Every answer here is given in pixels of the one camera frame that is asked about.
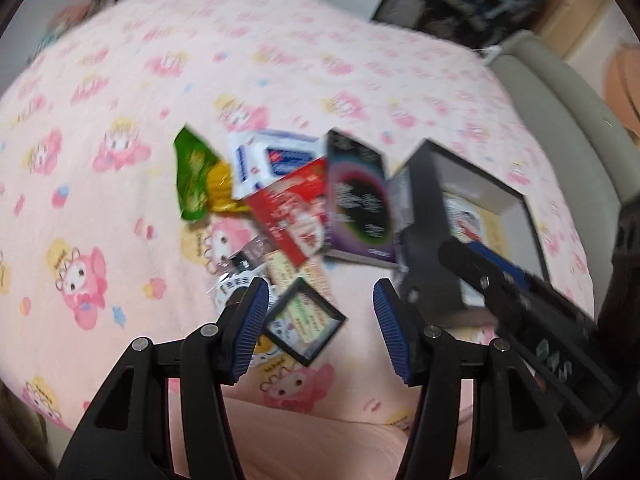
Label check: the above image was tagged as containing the pink cloth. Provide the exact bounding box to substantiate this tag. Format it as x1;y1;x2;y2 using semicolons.
165;380;476;480

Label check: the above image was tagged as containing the cartoon card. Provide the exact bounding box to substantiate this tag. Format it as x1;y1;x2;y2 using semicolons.
442;195;506;251

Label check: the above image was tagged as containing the green snack packet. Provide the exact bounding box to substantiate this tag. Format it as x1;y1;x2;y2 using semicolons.
172;125;223;222

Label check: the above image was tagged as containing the grey padded bed frame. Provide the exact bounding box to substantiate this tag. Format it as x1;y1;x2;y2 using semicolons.
487;30;640;311

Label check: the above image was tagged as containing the cream patterned packet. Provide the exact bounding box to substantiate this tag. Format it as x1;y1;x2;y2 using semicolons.
265;252;333;301

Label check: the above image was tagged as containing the clear plastic packet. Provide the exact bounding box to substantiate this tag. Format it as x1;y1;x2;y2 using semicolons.
212;237;281;311

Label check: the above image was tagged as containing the purple and black box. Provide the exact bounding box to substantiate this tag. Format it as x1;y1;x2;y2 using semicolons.
322;129;398;266

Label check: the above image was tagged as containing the pink cartoon printed blanket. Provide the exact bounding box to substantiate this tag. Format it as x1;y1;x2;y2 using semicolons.
0;0;596;441

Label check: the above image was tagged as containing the orange round object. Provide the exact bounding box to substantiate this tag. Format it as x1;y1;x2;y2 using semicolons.
602;42;640;126

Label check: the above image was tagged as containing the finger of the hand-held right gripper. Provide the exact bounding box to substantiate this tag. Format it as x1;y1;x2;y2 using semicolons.
439;237;533;332
467;241;533;291

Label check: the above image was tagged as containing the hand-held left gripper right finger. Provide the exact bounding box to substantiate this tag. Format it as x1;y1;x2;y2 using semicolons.
372;279;583;480

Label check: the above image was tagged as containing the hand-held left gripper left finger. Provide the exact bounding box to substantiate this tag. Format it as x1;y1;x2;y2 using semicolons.
57;276;271;480

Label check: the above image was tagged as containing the red packet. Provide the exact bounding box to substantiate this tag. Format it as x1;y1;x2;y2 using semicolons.
245;156;333;267

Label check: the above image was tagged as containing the yellow snack packet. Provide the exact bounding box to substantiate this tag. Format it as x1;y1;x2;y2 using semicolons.
207;160;251;213

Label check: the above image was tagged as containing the white and blue wipes pack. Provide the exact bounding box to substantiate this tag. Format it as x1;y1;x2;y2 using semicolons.
225;130;323;200

